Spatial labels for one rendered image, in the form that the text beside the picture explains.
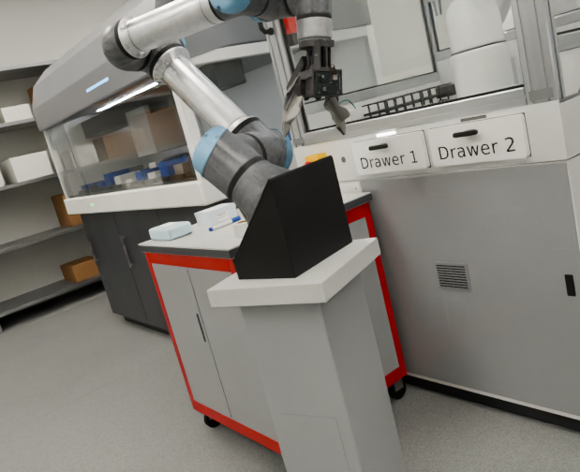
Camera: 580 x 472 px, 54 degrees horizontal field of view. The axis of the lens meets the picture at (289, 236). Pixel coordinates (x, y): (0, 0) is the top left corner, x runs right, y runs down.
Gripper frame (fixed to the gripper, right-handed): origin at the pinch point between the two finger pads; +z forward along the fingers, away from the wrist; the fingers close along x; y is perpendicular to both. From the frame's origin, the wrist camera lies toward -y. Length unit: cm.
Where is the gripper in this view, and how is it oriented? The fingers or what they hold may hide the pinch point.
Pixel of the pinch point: (313, 137)
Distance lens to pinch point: 128.4
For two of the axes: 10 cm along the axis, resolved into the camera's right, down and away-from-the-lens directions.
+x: 9.0, -1.1, 4.1
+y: 4.3, 1.4, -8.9
